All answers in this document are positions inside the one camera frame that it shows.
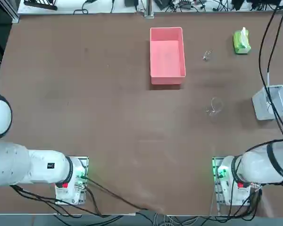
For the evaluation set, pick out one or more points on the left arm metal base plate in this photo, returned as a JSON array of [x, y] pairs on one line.
[[86, 162]]

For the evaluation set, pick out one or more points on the black power adapter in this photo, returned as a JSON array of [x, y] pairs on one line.
[[131, 2]]

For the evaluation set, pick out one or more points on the aluminium corner bracket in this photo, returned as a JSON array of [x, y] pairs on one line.
[[15, 17]]

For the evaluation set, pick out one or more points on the green tissue pack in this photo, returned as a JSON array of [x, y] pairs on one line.
[[241, 43]]

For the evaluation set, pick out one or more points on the aluminium profile post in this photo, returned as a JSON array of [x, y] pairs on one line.
[[149, 9]]

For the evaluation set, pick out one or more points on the white flip-lid trash bin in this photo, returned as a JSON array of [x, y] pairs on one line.
[[261, 103]]

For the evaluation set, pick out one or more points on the small glass beaker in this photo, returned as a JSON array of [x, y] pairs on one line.
[[206, 56]]

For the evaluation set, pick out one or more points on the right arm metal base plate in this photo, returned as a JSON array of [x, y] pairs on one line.
[[215, 193]]

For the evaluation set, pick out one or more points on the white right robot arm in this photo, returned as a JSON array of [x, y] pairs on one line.
[[254, 164]]

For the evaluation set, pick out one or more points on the pink plastic container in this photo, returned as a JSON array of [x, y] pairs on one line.
[[167, 58]]

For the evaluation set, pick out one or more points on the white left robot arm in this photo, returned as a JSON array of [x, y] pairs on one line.
[[37, 168]]

